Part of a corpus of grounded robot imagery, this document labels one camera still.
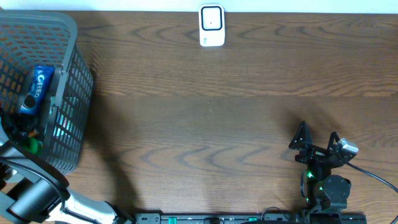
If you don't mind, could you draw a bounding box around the green lidded can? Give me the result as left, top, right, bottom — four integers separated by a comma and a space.
23, 138, 42, 155

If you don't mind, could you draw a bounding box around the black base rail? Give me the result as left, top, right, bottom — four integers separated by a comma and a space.
134, 213, 367, 224

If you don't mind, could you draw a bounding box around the right black cable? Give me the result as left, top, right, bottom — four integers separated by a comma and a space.
345, 161, 398, 224

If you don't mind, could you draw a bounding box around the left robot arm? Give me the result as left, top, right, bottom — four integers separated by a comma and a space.
1, 110, 136, 223

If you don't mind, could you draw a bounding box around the grey plastic mesh basket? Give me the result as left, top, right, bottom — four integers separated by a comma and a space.
1, 10, 94, 174

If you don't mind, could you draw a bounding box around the orange snack packet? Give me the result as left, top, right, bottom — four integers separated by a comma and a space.
28, 130, 40, 138

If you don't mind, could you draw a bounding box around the blue Oreo cookie pack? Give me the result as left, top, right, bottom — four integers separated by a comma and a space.
19, 66, 55, 116

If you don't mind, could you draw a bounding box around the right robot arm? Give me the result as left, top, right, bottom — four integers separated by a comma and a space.
289, 121, 358, 223

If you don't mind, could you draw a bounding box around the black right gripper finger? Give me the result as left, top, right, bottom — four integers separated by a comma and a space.
327, 131, 340, 149
289, 121, 312, 151

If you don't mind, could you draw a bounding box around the white barcode scanner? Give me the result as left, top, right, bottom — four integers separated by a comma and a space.
198, 4, 226, 47

